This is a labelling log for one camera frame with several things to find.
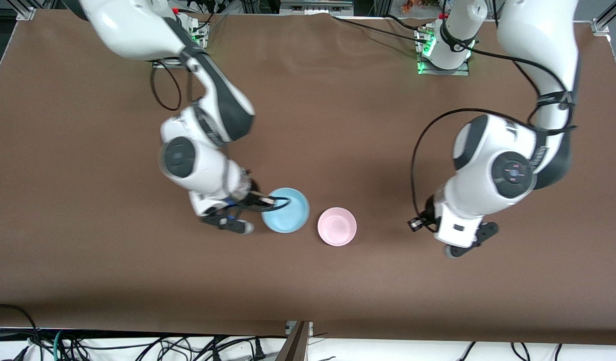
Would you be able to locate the blue bowl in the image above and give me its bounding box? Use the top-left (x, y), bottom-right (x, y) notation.
top-left (261, 188), bottom-right (310, 234)

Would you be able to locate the pink bowl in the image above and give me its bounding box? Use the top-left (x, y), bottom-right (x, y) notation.
top-left (318, 207), bottom-right (357, 247)

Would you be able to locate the brown table cover sheet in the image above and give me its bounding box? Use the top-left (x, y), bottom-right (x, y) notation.
top-left (0, 10), bottom-right (616, 346)

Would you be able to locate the brown wooden beam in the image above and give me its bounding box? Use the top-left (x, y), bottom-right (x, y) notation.
top-left (275, 321), bottom-right (311, 361)

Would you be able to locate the silver equipment box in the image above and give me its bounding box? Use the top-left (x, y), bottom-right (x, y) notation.
top-left (280, 0), bottom-right (354, 16)

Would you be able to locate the orange small object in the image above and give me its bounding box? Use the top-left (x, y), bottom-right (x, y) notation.
top-left (401, 0), bottom-right (439, 13)

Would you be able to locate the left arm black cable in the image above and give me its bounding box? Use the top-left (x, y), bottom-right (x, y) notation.
top-left (410, 43), bottom-right (577, 229)

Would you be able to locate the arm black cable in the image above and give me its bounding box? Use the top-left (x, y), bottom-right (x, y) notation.
top-left (149, 48), bottom-right (291, 209)
top-left (410, 43), bottom-right (577, 229)

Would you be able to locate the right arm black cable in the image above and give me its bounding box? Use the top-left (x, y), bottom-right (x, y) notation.
top-left (149, 48), bottom-right (291, 209)

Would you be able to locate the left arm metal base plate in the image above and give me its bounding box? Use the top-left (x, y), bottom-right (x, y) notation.
top-left (417, 28), bottom-right (470, 76)

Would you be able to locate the long black base cable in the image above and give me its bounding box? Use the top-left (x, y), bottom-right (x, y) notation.
top-left (332, 15), bottom-right (429, 45)

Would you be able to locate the short black base cable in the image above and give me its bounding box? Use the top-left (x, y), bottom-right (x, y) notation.
top-left (386, 14), bottom-right (426, 33)

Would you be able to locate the thick black floor cable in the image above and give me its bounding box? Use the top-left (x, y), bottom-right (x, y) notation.
top-left (0, 304), bottom-right (40, 351)

